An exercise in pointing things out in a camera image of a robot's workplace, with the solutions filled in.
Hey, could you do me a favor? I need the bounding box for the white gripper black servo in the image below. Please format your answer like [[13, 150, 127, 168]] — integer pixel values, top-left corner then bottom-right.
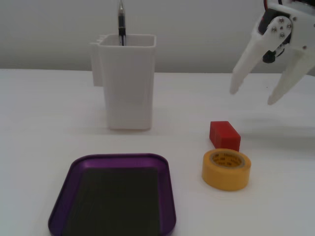
[[229, 0, 315, 106]]

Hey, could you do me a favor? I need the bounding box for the red cube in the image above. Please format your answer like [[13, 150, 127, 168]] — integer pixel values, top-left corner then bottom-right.
[[209, 120, 241, 152]]

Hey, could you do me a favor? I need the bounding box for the yellow tape roll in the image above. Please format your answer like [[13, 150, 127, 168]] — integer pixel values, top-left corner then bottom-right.
[[201, 148, 252, 192]]

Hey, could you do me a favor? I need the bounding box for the white plastic pen holder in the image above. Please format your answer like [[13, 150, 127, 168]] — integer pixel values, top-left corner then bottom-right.
[[90, 33, 158, 130]]

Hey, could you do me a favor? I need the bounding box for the black pen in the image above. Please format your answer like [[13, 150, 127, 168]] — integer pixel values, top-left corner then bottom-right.
[[117, 0, 126, 47]]

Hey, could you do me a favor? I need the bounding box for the purple metal tray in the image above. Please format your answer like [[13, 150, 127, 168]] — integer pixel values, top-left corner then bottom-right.
[[48, 153, 177, 236]]

